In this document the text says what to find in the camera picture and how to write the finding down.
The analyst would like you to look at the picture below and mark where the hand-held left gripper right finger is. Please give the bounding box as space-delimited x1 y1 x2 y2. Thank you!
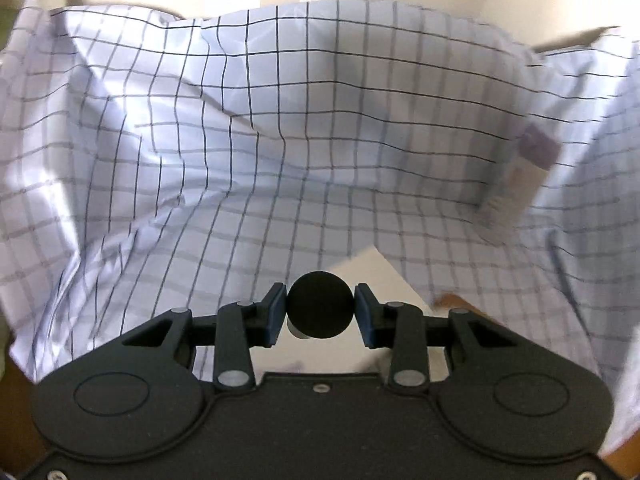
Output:
355 284 526 395

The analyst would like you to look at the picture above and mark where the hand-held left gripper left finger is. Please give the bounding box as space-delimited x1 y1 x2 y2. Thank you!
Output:
116 283 287 393

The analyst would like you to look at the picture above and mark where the black foam ball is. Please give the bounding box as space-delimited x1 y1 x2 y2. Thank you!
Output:
286 271 356 340

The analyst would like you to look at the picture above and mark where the white checked bed sheet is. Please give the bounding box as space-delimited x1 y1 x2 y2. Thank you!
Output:
0 0 640 456

